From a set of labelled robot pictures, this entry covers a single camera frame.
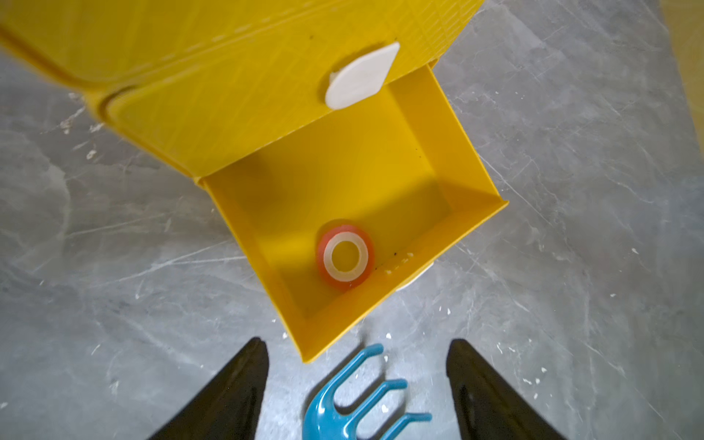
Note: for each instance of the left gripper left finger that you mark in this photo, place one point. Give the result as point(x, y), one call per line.
point(229, 406)

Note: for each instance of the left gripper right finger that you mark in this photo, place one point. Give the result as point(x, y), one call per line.
point(486, 406)

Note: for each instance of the red tape roll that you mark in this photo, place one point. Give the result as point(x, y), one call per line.
point(345, 280)

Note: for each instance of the yellow drawer cabinet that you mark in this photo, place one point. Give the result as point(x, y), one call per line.
point(295, 117)

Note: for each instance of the blue toy garden fork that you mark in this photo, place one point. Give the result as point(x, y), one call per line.
point(322, 419)

